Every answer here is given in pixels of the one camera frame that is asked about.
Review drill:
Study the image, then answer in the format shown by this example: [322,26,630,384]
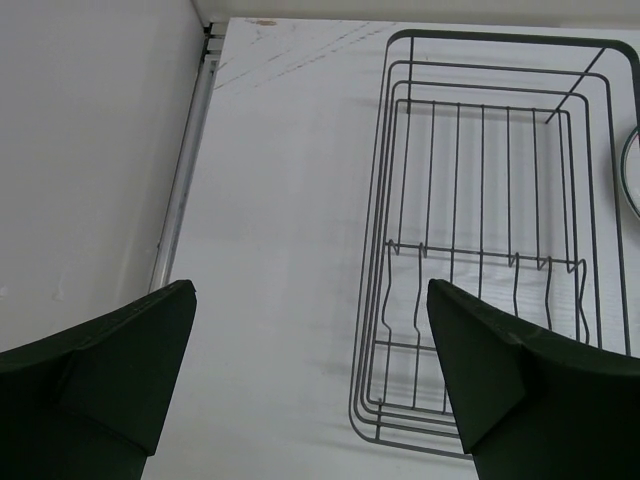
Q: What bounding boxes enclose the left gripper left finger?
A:
[1,280,196,479]

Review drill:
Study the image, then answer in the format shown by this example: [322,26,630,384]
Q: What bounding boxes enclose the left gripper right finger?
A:
[427,279,639,479]

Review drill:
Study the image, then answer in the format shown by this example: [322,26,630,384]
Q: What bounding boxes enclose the white plate red characters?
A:
[619,128,640,218]

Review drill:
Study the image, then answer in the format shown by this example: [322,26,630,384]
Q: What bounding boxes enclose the grey wire dish rack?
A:
[348,28,639,458]

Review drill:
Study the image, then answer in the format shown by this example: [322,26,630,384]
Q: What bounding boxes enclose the aluminium rail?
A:
[148,22,228,293]

